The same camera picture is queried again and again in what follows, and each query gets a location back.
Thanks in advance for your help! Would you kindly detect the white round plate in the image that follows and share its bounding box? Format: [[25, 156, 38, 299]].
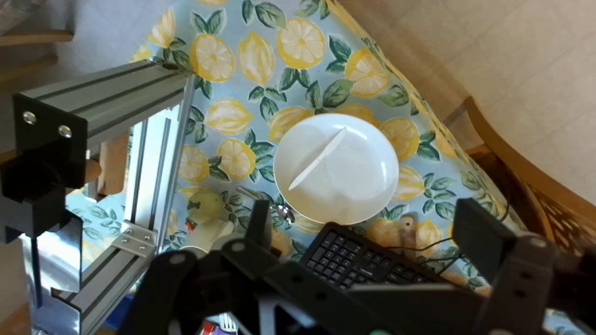
[[273, 111, 400, 226]]

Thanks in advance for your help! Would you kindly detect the brown wooden furniture edge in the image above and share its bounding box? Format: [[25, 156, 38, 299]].
[[0, 27, 76, 83]]

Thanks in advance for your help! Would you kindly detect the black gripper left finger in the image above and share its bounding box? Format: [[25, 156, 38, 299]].
[[118, 197, 293, 335]]

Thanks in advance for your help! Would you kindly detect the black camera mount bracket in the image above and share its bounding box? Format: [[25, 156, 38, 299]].
[[0, 90, 89, 245]]

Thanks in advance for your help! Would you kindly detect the thin black keyboard cable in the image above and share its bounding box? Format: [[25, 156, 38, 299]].
[[370, 234, 463, 277]]

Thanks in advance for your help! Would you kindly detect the shiny metal utensil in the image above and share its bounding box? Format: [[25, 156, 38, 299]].
[[267, 195, 295, 224]]

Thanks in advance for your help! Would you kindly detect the silver aluminium extrusion frame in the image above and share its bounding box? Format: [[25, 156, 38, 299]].
[[10, 57, 197, 335]]

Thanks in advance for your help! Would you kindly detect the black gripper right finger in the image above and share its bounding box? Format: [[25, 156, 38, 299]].
[[450, 197, 560, 335]]

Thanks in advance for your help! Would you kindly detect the white plastic knife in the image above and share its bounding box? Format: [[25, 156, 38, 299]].
[[286, 126, 349, 191]]

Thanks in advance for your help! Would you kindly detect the lemon print tablecloth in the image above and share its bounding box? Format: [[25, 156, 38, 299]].
[[62, 0, 596, 335]]

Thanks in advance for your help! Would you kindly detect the wooden cane back chair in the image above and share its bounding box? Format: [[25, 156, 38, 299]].
[[442, 94, 596, 256]]

